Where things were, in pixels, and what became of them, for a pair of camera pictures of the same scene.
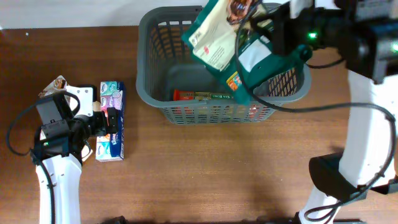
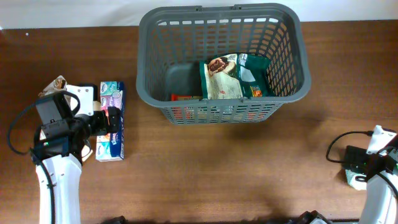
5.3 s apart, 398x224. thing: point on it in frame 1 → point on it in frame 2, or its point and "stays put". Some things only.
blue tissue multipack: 111,147 stays put
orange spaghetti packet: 190,95 → 185,112
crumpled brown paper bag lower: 84,151 stays put
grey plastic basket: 165,62 stays put
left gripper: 101,125 stays put
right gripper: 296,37 → 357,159
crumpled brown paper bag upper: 60,84 stays put
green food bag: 223,35 → 234,76
